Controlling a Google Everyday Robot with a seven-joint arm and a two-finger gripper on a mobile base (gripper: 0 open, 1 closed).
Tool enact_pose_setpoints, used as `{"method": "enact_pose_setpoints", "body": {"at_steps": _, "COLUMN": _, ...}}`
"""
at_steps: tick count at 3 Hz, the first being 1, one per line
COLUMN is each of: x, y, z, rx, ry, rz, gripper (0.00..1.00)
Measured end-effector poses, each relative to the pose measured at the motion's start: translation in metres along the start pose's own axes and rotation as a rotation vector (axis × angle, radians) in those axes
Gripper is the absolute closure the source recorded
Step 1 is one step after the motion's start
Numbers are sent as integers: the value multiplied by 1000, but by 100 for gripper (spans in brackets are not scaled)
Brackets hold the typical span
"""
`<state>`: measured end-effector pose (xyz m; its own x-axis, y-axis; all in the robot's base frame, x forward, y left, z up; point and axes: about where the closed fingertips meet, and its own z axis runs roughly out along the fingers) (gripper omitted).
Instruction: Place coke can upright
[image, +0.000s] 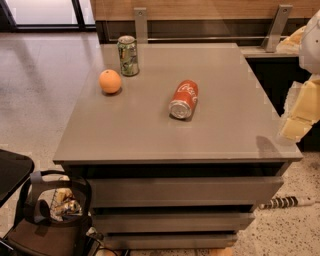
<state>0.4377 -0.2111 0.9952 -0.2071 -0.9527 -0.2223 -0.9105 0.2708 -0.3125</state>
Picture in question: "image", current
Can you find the grey drawer cabinet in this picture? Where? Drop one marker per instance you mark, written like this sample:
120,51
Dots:
231,133

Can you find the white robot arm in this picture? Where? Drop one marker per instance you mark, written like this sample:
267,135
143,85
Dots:
309,53

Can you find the orange fruit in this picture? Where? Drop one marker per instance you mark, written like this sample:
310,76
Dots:
110,81

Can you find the black bag with snacks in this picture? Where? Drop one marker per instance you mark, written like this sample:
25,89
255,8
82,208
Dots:
40,231

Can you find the left metal bracket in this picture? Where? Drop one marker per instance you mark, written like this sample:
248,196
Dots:
141,26

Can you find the right metal bracket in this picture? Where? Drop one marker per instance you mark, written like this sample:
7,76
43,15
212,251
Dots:
277,26

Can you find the metal bracket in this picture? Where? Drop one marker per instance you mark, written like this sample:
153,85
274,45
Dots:
141,26
277,26

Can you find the bottom cabinet drawer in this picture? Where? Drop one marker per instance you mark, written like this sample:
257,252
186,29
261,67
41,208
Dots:
186,241

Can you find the middle cabinet drawer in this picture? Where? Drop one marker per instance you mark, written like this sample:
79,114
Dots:
182,222

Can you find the black chair seat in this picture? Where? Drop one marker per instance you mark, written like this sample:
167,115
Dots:
14,170

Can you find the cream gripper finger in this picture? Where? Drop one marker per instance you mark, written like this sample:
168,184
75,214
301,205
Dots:
291,44
301,110

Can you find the top cabinet drawer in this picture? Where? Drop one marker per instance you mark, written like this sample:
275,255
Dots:
176,192

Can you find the green soda can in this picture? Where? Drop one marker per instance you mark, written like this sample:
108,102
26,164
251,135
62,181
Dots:
128,55

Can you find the red coke can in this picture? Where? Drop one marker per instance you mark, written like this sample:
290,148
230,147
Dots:
184,100

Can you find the cabinet drawer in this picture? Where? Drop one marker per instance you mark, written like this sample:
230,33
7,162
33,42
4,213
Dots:
186,241
176,192
182,222

